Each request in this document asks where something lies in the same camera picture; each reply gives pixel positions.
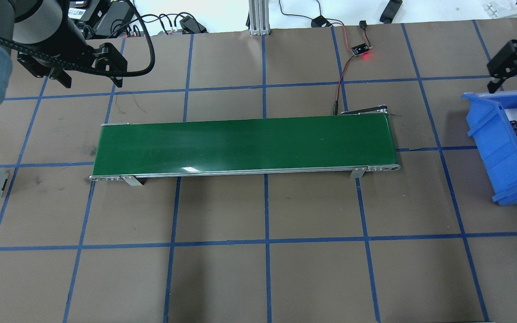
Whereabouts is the black controller module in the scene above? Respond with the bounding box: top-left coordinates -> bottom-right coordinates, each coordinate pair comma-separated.
311,16 -> 332,27

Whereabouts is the black power brick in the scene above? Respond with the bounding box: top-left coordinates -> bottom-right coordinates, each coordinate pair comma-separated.
94,1 -> 134,39

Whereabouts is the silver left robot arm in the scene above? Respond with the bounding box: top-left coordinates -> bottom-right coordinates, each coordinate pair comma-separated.
0,0 -> 156,105

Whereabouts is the small sensor circuit board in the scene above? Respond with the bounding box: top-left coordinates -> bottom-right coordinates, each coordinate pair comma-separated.
351,43 -> 372,57

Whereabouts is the aluminium frame post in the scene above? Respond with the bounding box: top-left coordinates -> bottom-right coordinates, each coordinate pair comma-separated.
248,0 -> 271,35

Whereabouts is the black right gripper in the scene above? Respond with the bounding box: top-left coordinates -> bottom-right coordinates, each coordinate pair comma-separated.
487,39 -> 517,94

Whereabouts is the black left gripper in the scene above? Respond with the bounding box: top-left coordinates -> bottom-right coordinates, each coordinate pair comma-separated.
16,43 -> 128,88

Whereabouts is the red black wire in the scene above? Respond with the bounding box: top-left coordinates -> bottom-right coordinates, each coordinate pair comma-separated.
333,22 -> 368,116

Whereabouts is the blue plastic bin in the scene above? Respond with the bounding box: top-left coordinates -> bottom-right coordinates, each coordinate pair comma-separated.
462,91 -> 517,205

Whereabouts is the clear plastic bag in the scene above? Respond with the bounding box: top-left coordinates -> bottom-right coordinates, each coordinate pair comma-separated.
482,0 -> 517,19

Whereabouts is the green conveyor belt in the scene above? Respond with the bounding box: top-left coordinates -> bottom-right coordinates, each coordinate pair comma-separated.
89,108 -> 401,186

